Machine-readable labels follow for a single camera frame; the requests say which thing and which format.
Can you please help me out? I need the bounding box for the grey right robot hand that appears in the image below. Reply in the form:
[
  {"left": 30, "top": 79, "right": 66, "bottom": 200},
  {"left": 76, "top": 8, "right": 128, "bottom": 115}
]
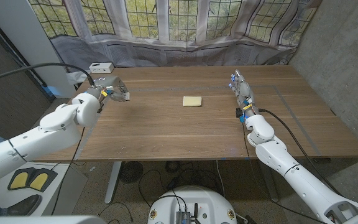
[{"left": 227, "top": 68, "right": 260, "bottom": 118}]

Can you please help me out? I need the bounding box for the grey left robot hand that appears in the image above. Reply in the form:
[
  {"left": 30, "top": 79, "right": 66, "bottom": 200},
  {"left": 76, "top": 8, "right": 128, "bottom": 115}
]
[{"left": 87, "top": 75, "right": 131, "bottom": 103}]

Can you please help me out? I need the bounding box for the yellow sponge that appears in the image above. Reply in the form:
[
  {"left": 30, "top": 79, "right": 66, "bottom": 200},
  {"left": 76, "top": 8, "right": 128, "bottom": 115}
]
[{"left": 182, "top": 95, "right": 203, "bottom": 108}]

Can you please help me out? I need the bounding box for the white power strip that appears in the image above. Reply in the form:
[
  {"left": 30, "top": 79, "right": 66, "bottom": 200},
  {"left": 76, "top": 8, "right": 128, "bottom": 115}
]
[{"left": 88, "top": 62, "right": 115, "bottom": 74}]

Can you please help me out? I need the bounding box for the white plastic sheet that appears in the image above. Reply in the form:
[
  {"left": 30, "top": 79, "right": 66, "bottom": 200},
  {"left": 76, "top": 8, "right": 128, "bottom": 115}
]
[{"left": 66, "top": 70, "right": 91, "bottom": 85}]

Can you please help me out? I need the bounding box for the printed window backdrop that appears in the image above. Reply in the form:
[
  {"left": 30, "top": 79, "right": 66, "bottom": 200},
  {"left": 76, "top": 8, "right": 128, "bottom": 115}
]
[{"left": 28, "top": 0, "right": 323, "bottom": 74}]

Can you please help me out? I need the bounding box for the black round fan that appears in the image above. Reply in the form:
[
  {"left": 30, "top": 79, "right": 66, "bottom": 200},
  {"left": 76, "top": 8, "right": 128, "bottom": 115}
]
[{"left": 119, "top": 161, "right": 144, "bottom": 184}]

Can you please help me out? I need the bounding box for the metal table leg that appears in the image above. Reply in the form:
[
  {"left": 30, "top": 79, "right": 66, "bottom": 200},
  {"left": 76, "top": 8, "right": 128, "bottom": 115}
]
[
  {"left": 264, "top": 160, "right": 280, "bottom": 203},
  {"left": 104, "top": 161, "right": 122, "bottom": 205}
]

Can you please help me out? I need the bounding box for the white pedal platform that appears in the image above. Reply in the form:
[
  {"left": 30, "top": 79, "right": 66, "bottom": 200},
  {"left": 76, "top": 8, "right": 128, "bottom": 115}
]
[{"left": 0, "top": 161, "right": 88, "bottom": 216}]

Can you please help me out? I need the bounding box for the white robot torso base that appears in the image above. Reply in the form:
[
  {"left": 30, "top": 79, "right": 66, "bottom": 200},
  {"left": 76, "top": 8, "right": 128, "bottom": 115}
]
[{"left": 147, "top": 185, "right": 238, "bottom": 224}]

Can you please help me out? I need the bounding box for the black yellow foot pedal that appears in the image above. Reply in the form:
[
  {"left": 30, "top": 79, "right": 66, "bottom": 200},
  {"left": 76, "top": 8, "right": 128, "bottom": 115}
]
[
  {"left": 7, "top": 167, "right": 32, "bottom": 191},
  {"left": 29, "top": 168, "right": 58, "bottom": 192}
]

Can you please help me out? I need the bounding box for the dark shoe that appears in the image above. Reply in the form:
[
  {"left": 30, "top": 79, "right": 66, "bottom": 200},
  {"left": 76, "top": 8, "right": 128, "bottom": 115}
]
[{"left": 6, "top": 194, "right": 42, "bottom": 217}]

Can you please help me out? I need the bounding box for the white robot chest edge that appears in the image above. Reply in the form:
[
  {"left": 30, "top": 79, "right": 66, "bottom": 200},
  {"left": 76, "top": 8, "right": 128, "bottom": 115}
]
[{"left": 0, "top": 215, "right": 107, "bottom": 224}]

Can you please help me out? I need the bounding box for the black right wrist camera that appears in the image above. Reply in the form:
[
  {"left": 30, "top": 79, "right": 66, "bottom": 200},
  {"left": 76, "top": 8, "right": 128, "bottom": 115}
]
[{"left": 235, "top": 107, "right": 246, "bottom": 123}]

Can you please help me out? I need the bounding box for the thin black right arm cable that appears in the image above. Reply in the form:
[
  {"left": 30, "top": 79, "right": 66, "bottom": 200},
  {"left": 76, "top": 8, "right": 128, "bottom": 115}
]
[{"left": 241, "top": 120, "right": 329, "bottom": 224}]

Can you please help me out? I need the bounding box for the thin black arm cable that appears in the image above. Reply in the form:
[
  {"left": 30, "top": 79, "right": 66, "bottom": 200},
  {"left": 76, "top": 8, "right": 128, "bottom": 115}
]
[
  {"left": 50, "top": 126, "right": 86, "bottom": 216},
  {"left": 241, "top": 120, "right": 329, "bottom": 224}
]

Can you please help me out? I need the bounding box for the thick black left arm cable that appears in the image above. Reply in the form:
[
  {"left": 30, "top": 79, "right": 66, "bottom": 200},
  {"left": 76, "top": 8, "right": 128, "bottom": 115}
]
[{"left": 0, "top": 62, "right": 96, "bottom": 87}]

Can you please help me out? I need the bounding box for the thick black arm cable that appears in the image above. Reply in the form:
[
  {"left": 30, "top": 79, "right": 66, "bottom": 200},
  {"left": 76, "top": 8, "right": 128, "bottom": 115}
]
[
  {"left": 0, "top": 62, "right": 96, "bottom": 87},
  {"left": 259, "top": 108, "right": 343, "bottom": 197}
]

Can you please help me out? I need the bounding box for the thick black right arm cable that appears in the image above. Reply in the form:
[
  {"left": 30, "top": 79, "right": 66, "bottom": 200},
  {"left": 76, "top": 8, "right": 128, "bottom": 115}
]
[{"left": 259, "top": 108, "right": 343, "bottom": 197}]

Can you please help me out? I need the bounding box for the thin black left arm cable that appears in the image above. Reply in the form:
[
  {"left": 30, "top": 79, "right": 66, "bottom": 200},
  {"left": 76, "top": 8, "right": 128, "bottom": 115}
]
[{"left": 50, "top": 126, "right": 86, "bottom": 216}]

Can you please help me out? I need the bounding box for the white floor cable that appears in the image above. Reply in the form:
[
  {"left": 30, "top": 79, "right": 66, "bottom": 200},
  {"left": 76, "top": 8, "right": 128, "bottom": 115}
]
[{"left": 215, "top": 160, "right": 226, "bottom": 198}]

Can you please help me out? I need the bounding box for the black cable coil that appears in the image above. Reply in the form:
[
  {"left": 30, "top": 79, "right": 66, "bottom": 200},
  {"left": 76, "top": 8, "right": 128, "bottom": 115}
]
[{"left": 165, "top": 161, "right": 183, "bottom": 174}]

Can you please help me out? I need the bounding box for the black floor cable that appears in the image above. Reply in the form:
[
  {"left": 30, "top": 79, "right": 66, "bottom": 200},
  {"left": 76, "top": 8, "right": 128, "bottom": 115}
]
[{"left": 137, "top": 169, "right": 180, "bottom": 215}]

